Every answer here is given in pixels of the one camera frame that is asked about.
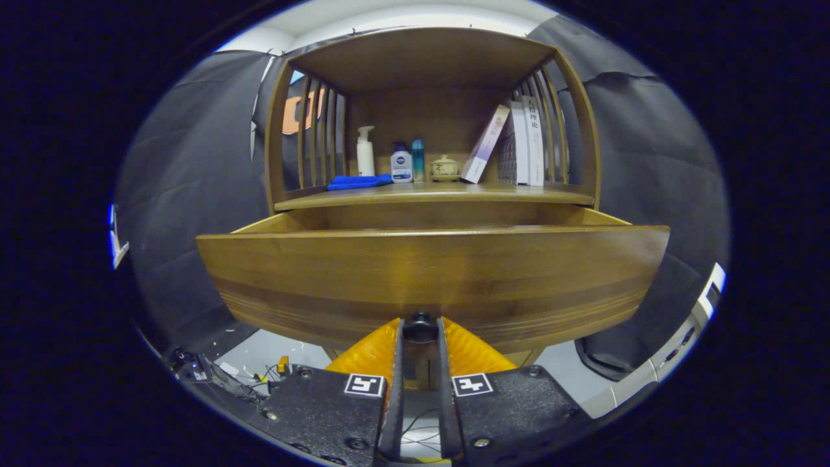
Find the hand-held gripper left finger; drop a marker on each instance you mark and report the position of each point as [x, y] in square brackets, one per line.
[395, 415]

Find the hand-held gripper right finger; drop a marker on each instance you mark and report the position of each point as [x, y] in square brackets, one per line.
[447, 415]

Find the black drawer knob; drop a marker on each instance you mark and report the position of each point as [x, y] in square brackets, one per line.
[420, 327]

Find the wooden drawer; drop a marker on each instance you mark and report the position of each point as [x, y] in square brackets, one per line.
[421, 272]

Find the wooden countertop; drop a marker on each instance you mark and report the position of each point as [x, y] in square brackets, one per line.
[454, 193]

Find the wooden cabinet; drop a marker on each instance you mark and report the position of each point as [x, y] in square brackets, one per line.
[421, 58]

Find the small yellow connector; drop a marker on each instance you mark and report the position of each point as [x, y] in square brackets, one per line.
[283, 364]

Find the black electronic device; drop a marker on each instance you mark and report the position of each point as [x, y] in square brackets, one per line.
[191, 370]

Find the blue cloth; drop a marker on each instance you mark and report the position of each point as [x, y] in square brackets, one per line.
[356, 182]

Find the beige lidded tea cup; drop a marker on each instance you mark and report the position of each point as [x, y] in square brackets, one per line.
[445, 167]

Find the white lotion bottle blue cap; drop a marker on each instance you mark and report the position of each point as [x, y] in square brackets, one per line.
[401, 165]

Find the teal clear bottle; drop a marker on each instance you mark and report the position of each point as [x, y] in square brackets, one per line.
[418, 162]

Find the white pump bottle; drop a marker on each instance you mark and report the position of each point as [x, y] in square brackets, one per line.
[366, 155]

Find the purple book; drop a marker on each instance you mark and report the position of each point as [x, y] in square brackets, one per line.
[486, 146]

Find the patterned cover book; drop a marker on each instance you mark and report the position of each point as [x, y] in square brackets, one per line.
[515, 146]

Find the white appliance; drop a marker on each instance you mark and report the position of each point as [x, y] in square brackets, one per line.
[703, 301]

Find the white book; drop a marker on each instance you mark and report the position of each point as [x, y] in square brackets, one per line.
[535, 143]

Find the white panel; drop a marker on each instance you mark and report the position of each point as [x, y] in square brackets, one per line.
[117, 243]

